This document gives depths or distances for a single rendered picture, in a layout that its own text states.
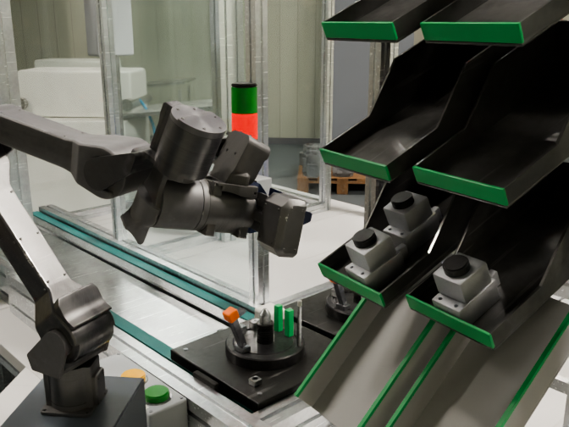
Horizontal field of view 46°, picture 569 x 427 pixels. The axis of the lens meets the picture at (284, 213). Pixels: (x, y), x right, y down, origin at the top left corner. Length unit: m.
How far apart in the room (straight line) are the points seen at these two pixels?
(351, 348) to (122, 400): 0.34
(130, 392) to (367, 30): 0.55
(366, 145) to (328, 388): 0.36
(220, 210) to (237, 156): 0.06
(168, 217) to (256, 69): 0.65
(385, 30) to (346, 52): 7.28
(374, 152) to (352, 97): 7.14
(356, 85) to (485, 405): 7.24
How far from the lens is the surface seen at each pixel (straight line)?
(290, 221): 0.68
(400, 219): 0.90
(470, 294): 0.78
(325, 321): 1.32
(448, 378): 0.94
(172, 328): 1.43
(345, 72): 8.03
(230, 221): 0.72
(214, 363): 1.17
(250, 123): 1.28
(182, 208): 0.69
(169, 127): 0.66
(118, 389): 0.95
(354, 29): 0.82
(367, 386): 0.97
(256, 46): 1.29
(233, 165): 0.72
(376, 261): 0.85
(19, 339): 1.60
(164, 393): 1.10
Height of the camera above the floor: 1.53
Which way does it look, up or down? 16 degrees down
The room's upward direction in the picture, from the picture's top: straight up
